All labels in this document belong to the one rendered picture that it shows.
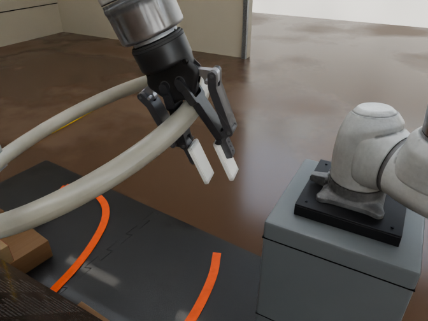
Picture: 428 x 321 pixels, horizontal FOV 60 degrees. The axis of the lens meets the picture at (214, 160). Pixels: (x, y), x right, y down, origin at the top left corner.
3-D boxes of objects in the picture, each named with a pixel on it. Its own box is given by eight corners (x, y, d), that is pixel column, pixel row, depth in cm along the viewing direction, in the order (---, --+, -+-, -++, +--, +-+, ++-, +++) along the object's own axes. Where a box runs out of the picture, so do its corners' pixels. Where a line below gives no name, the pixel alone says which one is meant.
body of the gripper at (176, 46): (192, 17, 49) (218, 79, 54) (143, 37, 54) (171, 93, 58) (169, 35, 44) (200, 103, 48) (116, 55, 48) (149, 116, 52)
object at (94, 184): (-129, 281, 51) (-146, 267, 50) (42, 127, 93) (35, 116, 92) (190, 187, 38) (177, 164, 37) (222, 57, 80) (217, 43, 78)
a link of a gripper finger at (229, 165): (218, 133, 56) (222, 132, 56) (234, 170, 59) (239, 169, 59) (212, 144, 54) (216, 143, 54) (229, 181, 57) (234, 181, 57)
